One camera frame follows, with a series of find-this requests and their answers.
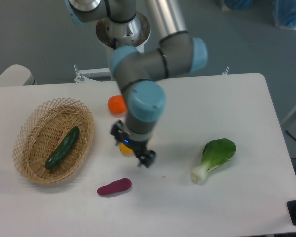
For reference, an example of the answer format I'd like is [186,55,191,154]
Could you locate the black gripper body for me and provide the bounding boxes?
[110,120,148,159]

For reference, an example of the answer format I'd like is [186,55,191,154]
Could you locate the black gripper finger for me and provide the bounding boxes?
[137,157,146,167]
[143,150,156,168]

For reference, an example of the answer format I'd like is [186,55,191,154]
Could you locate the green cucumber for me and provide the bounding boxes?
[45,126,79,170]

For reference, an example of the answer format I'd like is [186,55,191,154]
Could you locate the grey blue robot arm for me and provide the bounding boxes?
[65,0,208,167]

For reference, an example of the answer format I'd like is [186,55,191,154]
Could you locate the woven wicker basket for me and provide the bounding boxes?
[13,98,94,184]

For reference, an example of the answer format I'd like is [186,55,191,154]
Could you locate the yellow mango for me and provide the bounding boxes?
[119,143,133,156]

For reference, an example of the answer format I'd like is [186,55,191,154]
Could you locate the purple sweet potato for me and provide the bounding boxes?
[97,178,132,196]

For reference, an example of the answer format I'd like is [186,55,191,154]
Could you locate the orange tangerine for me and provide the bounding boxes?
[107,95,127,114]

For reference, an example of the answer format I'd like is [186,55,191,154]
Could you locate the green bok choy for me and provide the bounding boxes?
[191,138,236,184]

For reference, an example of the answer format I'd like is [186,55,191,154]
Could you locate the white chair back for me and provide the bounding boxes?
[0,64,37,87]

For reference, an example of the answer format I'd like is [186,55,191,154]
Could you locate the blue plastic bag middle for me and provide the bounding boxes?
[219,0,254,11]

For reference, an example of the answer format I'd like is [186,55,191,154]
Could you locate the blue plastic bag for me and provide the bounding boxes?
[219,0,254,11]
[272,0,296,30]

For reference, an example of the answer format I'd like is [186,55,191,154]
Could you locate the blue plastic bag right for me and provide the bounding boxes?
[272,0,296,30]

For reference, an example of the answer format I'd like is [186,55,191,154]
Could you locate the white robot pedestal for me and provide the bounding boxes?
[74,12,151,83]

